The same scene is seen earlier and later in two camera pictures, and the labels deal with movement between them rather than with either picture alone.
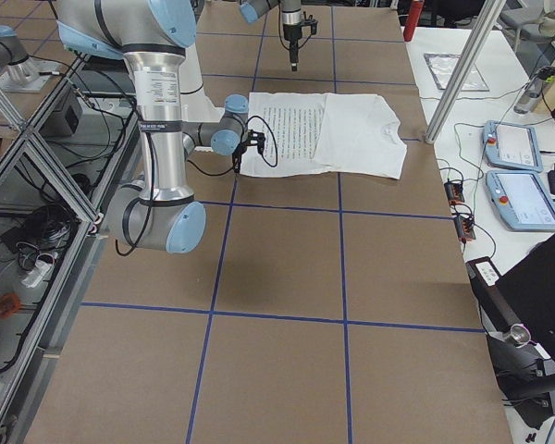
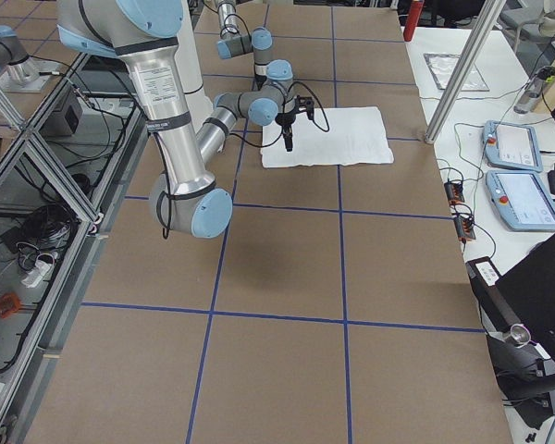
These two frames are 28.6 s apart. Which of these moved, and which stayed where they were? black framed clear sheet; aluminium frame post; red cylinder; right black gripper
Moved: right black gripper
Stayed: red cylinder; black framed clear sheet; aluminium frame post
